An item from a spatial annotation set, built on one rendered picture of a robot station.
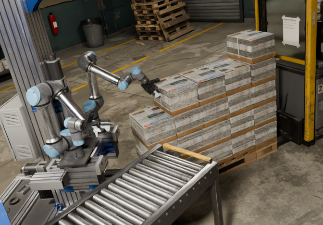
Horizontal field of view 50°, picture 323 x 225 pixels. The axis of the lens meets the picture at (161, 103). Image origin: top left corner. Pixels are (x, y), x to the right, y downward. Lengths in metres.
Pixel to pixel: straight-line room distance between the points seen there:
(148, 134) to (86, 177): 0.63
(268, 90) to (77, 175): 2.00
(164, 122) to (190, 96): 0.33
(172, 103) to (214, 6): 7.89
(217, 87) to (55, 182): 1.60
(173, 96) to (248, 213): 1.19
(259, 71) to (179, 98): 0.87
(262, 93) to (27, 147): 2.21
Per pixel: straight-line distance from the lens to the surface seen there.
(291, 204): 3.28
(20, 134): 2.95
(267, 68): 3.48
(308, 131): 3.90
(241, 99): 3.37
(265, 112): 3.63
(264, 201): 3.29
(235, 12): 10.33
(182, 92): 2.96
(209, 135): 3.27
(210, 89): 3.12
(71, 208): 2.27
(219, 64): 3.43
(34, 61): 2.66
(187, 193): 2.17
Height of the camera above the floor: 2.14
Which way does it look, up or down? 23 degrees down
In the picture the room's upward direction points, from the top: 10 degrees counter-clockwise
